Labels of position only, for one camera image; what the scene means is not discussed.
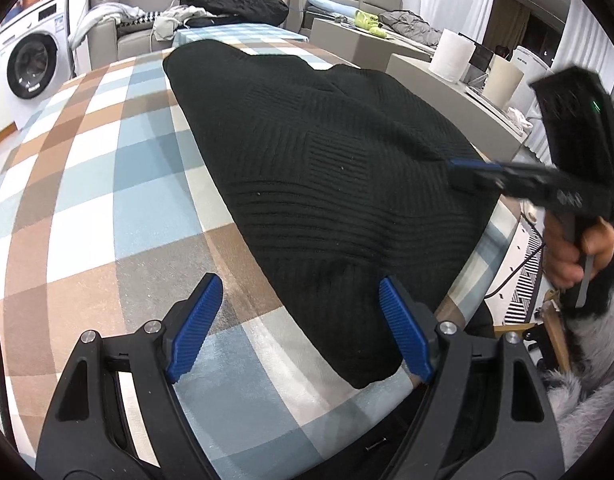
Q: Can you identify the checkered blanket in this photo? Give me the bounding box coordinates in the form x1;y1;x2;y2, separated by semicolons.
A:
0;42;525;480

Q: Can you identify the person's right forearm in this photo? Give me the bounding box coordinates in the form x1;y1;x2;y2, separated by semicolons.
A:
542;260;614;466

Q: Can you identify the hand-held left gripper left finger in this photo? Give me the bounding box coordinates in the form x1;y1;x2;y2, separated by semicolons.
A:
34;272;225;480

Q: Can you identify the green toy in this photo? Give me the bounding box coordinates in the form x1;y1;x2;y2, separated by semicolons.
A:
354;10;390;38

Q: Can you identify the grey bedding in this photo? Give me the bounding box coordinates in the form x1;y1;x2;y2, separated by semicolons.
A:
378;10;443;50

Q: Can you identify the wooden chair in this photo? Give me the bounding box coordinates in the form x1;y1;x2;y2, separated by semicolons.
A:
492;290;573;376

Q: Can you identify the striped rug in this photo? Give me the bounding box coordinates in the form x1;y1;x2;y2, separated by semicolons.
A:
502;220;555;326

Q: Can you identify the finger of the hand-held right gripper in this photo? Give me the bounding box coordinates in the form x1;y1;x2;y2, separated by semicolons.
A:
451;167;513;196
448;158;518;173

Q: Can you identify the white air purifier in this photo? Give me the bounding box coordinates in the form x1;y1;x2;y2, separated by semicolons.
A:
510;45;550;111

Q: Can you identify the person's right hand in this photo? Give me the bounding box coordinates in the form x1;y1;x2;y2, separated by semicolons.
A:
543;207;614;291

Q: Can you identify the cream cylindrical container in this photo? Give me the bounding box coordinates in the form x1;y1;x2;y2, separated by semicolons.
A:
481;54;525;111

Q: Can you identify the black knit sweater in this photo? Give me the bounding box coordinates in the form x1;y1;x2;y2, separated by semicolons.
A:
162;39;503;390

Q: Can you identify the blue pillow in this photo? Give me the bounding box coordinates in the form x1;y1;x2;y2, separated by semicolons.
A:
307;0;360;16

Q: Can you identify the black quilted jacket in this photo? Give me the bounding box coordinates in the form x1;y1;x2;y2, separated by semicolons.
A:
179;0;289;28

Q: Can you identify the white grey clothing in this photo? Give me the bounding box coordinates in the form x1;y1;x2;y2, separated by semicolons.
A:
152;5;208;41

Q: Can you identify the grey sofa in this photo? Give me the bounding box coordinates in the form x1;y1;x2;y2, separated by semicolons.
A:
87;0;188;71

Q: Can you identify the teal checkered small table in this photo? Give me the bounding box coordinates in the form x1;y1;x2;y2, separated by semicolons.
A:
173;22;310;51

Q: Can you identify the houndstooth pillow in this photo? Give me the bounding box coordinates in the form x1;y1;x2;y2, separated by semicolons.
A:
118;11;160;26

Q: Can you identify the dark cardboard box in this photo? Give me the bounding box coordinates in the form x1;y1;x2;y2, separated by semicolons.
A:
459;34;494;83

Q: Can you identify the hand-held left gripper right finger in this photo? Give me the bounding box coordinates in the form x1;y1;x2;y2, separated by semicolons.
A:
378;275;568;480

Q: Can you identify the white washing machine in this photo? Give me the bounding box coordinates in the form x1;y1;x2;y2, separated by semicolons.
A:
0;0;75;131

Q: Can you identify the light grey clothing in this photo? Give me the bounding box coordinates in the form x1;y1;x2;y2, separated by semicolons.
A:
68;2;148;48

